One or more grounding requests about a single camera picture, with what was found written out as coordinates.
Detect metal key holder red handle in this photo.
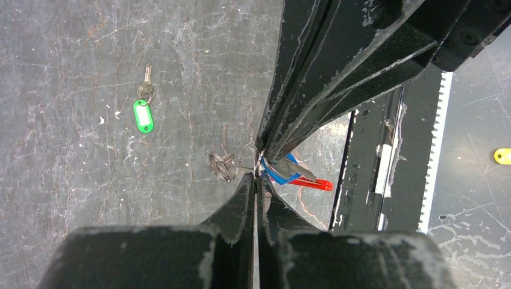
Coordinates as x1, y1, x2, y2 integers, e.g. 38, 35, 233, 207
208, 152, 333, 191

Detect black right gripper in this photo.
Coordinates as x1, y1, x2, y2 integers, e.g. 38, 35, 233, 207
265, 0, 510, 161

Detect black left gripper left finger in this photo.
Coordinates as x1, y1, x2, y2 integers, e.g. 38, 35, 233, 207
202, 173, 256, 288

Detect keys with green tag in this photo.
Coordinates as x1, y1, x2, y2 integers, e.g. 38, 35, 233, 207
133, 64, 155, 134

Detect yellow tagged key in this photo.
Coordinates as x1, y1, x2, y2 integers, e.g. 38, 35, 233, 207
494, 148, 511, 166

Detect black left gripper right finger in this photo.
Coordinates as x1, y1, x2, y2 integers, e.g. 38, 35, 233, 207
256, 176, 318, 288

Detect slotted grey cable duct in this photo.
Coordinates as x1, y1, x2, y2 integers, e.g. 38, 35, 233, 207
417, 72, 453, 235

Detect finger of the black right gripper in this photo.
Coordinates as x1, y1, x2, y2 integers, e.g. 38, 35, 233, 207
255, 1, 331, 151

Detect keys with blue tag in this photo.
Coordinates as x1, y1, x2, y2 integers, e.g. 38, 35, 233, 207
262, 153, 316, 185

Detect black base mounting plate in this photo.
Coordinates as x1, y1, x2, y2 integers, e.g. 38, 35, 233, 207
328, 65, 444, 232

